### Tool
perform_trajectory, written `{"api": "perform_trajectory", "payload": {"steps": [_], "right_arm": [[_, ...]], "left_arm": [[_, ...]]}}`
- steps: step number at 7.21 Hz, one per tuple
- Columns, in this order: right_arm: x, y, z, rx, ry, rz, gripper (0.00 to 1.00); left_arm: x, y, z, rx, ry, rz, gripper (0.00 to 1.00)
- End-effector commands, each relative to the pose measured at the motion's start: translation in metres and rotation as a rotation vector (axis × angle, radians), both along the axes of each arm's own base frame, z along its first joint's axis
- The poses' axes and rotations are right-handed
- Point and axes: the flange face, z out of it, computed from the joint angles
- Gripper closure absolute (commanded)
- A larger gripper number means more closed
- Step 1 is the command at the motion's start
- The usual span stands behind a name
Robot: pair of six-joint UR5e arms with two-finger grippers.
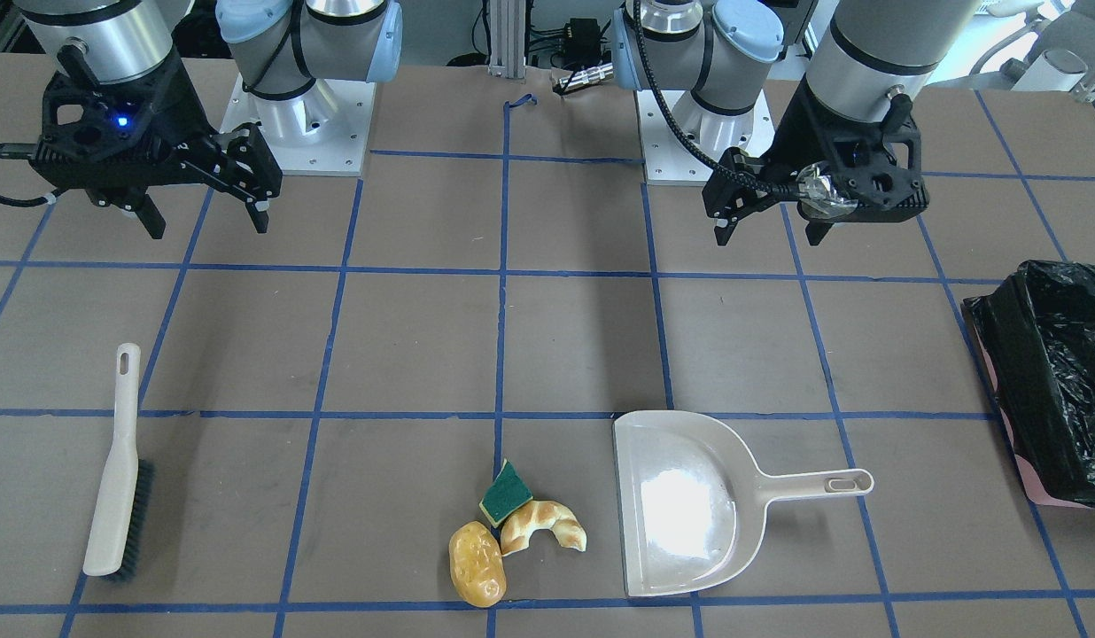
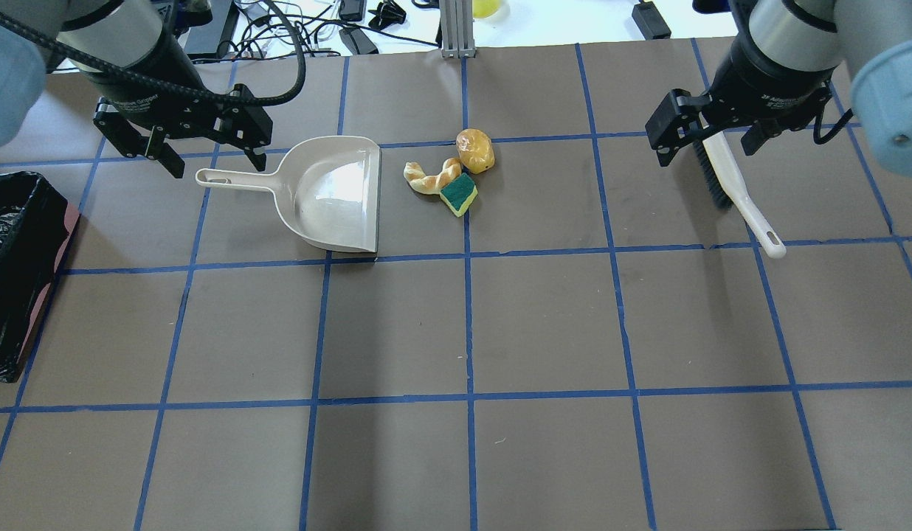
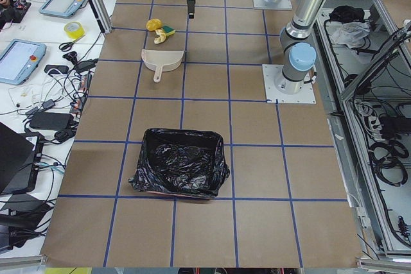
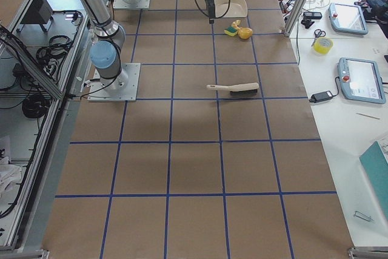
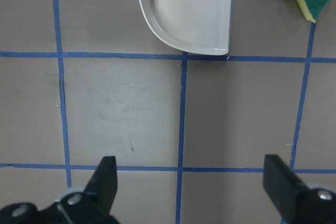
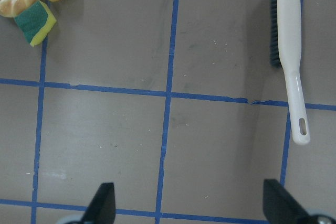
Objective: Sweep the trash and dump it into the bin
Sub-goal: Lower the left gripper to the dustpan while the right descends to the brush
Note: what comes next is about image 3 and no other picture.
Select yellow toy potato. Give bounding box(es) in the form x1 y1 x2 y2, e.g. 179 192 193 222
146 18 162 31

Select twisted bread toy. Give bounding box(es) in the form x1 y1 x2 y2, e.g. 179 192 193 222
154 28 167 44

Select beige plastic dustpan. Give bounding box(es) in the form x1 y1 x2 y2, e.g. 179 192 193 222
141 49 184 83

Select green yellow sponge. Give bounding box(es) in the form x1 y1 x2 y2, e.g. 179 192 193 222
162 25 175 37

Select black bag lined bin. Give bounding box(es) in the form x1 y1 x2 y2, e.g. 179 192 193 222
128 128 230 200

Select yellow tape roll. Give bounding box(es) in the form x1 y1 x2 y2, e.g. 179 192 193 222
64 21 85 39

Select blue teach pendant far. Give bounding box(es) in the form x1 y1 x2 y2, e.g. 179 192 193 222
39 0 86 18

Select blue teach pendant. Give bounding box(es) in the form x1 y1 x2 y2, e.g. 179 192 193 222
1 39 47 85
39 0 86 18

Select crumpled white cloth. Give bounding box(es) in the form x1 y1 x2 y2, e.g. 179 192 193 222
330 22 371 49

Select blue teach pendant near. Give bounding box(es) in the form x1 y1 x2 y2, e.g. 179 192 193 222
1 39 47 85

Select black power adapter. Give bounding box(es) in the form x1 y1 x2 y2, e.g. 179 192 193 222
29 112 74 130

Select black laptop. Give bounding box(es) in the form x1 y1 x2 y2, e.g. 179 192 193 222
1 124 44 195

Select black handled scissors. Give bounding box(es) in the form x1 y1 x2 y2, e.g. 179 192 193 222
58 35 83 52

